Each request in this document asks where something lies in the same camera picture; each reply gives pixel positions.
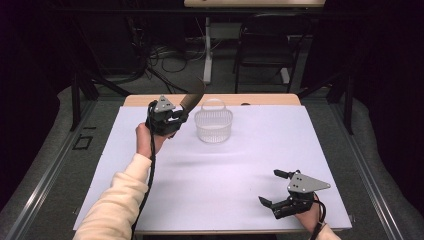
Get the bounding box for black metal stand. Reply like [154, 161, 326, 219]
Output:
[326, 73, 355, 136]
[69, 71, 101, 132]

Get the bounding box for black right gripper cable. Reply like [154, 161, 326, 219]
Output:
[309, 193, 328, 240]

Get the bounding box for black chair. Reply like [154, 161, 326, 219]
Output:
[232, 13, 314, 95]

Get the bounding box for person's right hand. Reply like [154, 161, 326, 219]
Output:
[293, 194, 324, 235]

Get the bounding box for white table mat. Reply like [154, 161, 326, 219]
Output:
[73, 104, 353, 233]

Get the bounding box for wooden table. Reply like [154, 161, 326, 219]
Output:
[79, 93, 353, 236]

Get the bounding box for white desk leg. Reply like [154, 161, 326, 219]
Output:
[202, 16, 214, 85]

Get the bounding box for bundle of floor cables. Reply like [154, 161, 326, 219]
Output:
[129, 19, 209, 95]

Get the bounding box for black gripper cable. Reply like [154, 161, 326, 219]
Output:
[130, 99, 159, 240]
[309, 193, 328, 240]

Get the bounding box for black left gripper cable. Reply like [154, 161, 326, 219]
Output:
[130, 99, 159, 240]

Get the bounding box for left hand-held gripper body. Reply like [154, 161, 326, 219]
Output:
[145, 94, 185, 137]

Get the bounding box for person's left hand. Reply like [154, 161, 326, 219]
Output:
[134, 122, 168, 160]

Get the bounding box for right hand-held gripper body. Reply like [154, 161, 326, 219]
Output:
[272, 170, 332, 220]

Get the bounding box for white plastic basket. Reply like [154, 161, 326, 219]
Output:
[194, 98, 234, 144]

